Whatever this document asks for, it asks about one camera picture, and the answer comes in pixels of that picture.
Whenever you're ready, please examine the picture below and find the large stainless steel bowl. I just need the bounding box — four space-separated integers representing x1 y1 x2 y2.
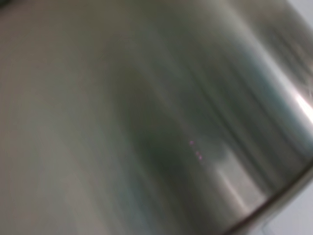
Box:
0 0 313 235

